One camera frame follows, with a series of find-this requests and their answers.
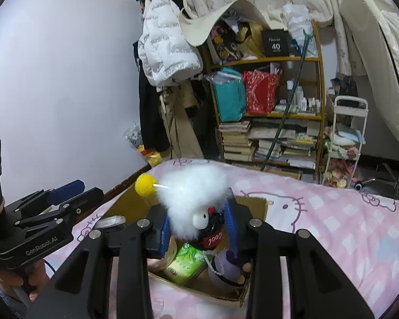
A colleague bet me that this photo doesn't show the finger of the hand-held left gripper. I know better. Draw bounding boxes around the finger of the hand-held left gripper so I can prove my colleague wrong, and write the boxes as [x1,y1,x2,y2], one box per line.
[5,179,85,219]
[15,187,104,230]

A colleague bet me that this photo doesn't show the white trolley cart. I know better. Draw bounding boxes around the white trolley cart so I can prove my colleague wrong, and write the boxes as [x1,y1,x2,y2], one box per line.
[321,96,369,188]

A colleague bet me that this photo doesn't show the purple plush doll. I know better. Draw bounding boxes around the purple plush doll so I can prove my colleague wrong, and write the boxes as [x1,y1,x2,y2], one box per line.
[208,249,253,289]

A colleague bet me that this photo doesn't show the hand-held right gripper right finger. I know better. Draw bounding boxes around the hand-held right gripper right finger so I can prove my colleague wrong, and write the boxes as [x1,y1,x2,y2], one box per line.
[224,198,375,319]

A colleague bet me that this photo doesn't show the white puffer jacket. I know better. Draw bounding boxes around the white puffer jacket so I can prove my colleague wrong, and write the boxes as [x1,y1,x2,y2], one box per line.
[138,0,203,89]

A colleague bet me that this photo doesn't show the white mattress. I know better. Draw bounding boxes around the white mattress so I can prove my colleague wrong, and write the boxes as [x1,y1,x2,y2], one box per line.
[339,0,399,155]

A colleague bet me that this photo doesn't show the wooden shelf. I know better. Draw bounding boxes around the wooden shelf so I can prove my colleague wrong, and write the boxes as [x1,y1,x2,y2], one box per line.
[199,20,326,182]

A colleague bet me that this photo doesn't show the black coat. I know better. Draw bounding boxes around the black coat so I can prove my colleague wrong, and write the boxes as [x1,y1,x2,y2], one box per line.
[133,40,172,152]

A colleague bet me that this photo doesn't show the clear plastic bag of toys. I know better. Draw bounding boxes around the clear plastic bag of toys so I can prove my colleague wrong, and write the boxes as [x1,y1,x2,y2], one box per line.
[123,123,163,167]

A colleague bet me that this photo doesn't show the black handbag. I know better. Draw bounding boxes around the black handbag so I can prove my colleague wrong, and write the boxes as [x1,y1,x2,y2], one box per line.
[329,76,358,100]

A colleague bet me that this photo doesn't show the red patterned bag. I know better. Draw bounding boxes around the red patterned bag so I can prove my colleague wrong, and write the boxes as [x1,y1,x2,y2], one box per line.
[243,70,282,115]

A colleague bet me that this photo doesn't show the pink cat printed bed sheet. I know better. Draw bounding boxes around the pink cat printed bed sheet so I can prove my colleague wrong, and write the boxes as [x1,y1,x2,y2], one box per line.
[43,158,399,319]

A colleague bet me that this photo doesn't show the teal bag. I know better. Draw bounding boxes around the teal bag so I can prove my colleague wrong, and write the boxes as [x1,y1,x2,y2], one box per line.
[209,68,247,123]

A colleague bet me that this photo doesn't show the black floral tote bag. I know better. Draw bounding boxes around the black floral tote bag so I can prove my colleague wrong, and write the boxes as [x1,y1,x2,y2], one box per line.
[209,20,250,65]

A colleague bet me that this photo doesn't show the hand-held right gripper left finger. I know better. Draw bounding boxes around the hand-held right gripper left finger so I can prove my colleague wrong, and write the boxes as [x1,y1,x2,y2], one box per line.
[25,203,172,319]

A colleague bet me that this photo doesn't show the stack of books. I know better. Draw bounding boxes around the stack of books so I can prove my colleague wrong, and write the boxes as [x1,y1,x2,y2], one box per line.
[218,120,258,163]

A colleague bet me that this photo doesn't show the dark wooden bed frame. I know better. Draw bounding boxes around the dark wooden bed frame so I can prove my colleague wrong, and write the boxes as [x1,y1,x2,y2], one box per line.
[101,163,152,203]

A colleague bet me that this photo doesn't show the white plastic bag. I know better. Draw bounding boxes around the white plastic bag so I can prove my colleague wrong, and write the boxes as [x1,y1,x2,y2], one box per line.
[282,3,318,57]

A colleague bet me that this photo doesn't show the beige pants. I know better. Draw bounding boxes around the beige pants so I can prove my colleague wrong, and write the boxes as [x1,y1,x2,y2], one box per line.
[160,85,205,160]

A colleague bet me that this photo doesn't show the cream mat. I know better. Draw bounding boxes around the cream mat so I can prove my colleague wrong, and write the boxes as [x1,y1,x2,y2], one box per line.
[180,0,270,47]

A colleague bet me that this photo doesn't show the cardboard box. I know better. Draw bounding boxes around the cardboard box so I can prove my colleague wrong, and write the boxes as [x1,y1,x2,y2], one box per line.
[96,183,268,308]

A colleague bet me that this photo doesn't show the pile of magazines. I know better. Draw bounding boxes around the pile of magazines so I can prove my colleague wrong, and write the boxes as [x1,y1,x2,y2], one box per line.
[248,120,320,170]

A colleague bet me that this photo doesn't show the black box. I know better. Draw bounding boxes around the black box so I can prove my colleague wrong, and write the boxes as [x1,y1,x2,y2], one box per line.
[261,29,290,58]

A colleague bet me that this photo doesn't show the group of cosmetic bottles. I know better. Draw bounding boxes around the group of cosmetic bottles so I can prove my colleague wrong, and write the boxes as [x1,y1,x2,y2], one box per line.
[279,80,322,115]

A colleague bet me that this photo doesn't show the round flat tin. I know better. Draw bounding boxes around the round flat tin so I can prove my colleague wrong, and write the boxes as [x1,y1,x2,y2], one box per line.
[95,215,127,231]

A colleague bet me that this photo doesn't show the green packet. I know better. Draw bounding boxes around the green packet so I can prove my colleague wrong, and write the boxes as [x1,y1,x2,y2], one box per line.
[163,242,208,284]

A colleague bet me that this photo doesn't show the person's left hand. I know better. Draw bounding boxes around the person's left hand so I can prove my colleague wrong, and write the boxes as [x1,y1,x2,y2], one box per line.
[0,259,49,303]

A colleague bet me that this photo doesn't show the white fluffy plush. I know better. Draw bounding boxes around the white fluffy plush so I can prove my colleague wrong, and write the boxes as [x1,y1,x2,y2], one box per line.
[135,165,231,250]

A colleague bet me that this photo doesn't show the green pole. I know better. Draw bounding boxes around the green pole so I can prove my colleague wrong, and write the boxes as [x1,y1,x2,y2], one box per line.
[260,30,315,172]

